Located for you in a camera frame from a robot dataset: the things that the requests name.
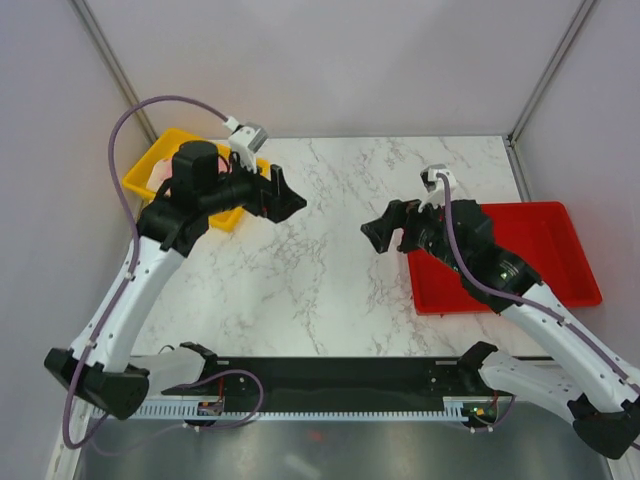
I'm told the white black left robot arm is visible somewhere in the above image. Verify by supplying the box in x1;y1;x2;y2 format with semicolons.
44;141;307;420

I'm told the aluminium frame post right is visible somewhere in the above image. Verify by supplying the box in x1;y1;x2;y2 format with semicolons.
505;0;599;148

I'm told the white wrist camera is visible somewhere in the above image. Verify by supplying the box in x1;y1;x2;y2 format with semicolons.
419;164;458;210
224;116;269;173

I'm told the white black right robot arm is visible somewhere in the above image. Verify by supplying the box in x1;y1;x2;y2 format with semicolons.
361;200;639;459

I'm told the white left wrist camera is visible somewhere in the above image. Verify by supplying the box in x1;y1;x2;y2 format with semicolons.
224;116;269;173

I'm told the yellow plastic tray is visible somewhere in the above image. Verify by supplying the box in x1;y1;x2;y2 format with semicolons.
122;128;270;232

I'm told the red plastic tray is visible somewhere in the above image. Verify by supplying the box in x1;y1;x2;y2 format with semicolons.
408;202;602;315

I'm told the white slotted cable duct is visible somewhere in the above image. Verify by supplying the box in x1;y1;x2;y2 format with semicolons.
132;398;496;422

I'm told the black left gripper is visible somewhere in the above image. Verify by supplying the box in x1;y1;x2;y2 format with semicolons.
202;149;307;223

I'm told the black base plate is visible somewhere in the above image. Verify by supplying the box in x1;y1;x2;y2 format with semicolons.
163;354;508;411

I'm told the pink white towel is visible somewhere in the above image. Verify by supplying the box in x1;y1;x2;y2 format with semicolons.
146;158;172;197

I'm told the aluminium frame post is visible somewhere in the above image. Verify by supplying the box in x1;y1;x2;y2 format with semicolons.
505;0;599;148
68;0;161;146

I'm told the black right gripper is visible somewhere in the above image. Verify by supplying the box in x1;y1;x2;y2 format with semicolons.
361;192;468;274

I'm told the aluminium frame post left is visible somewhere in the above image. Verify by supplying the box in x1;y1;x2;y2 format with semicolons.
68;0;161;146

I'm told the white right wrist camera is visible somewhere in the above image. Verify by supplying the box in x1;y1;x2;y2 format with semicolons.
419;164;458;210

